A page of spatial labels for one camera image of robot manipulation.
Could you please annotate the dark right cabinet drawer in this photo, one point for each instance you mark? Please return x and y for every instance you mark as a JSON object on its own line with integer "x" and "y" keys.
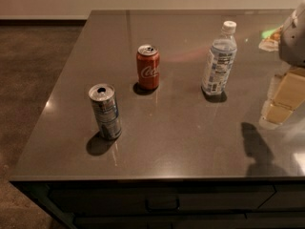
{"x": 286, "y": 198}

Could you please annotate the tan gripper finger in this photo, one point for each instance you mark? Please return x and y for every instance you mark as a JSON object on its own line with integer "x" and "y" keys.
{"x": 286, "y": 93}

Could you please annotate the dark lower cabinet drawer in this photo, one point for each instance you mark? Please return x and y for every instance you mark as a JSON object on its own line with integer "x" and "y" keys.
{"x": 280, "y": 220}

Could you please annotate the blue label plastic water bottle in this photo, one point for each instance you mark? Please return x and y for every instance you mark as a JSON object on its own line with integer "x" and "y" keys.
{"x": 219, "y": 61}

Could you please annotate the red cola can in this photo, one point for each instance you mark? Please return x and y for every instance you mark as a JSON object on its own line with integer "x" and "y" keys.
{"x": 147, "y": 59}

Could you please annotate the dark cabinet drawer with handle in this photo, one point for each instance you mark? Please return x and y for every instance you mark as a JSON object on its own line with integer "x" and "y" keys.
{"x": 131, "y": 201}

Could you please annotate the silver blue energy drink can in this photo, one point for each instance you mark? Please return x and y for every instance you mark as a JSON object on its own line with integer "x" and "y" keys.
{"x": 104, "y": 105}

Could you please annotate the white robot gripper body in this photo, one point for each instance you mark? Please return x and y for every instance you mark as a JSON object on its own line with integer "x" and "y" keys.
{"x": 294, "y": 42}

